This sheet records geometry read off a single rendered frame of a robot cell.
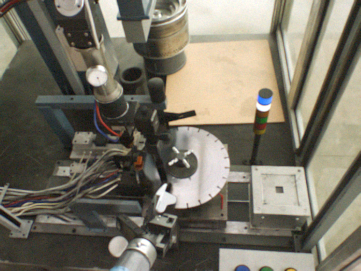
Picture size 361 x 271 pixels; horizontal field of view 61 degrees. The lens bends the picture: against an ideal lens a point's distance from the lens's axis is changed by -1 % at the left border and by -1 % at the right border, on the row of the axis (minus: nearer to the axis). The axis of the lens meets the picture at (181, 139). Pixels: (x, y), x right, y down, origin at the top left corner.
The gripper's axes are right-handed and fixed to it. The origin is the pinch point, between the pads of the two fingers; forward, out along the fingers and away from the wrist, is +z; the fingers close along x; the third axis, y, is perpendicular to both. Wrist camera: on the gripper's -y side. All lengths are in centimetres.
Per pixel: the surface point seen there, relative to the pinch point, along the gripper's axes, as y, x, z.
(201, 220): 10.4, -12.0, 13.3
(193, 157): 3.7, 8.1, 20.1
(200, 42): -17, 41, 107
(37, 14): -64, 50, 29
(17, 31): -133, 37, 92
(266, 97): 24.7, 32.6, 21.0
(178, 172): 0.3, 4.1, 14.3
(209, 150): 8.3, 10.0, 24.8
